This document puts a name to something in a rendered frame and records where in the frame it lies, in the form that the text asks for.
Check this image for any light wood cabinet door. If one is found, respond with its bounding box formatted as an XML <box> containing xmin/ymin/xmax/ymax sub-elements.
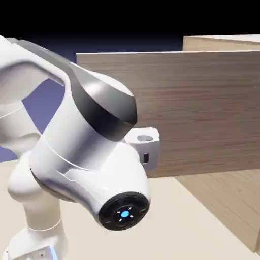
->
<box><xmin>176</xmin><ymin>169</ymin><xmax>260</xmax><ymax>254</ymax></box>
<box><xmin>76</xmin><ymin>50</ymin><xmax>260</xmax><ymax>179</ymax></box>

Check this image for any light wood cabinet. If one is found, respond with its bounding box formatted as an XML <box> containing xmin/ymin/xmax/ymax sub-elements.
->
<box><xmin>175</xmin><ymin>34</ymin><xmax>260</xmax><ymax>255</ymax></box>

